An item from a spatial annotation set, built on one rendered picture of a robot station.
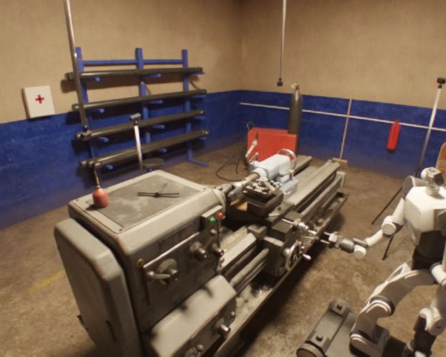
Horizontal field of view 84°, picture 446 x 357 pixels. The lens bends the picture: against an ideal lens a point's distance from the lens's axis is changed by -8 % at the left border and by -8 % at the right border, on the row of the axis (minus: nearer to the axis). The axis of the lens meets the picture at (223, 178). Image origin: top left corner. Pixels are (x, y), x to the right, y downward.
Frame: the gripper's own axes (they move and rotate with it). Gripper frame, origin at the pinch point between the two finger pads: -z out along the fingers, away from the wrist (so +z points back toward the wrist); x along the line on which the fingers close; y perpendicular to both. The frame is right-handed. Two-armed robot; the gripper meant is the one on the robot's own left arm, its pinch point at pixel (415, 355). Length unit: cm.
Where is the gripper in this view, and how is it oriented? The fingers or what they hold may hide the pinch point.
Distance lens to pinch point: 181.8
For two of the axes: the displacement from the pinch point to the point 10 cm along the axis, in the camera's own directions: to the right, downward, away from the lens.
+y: -2.4, 3.0, -9.3
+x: -9.7, -1.3, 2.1
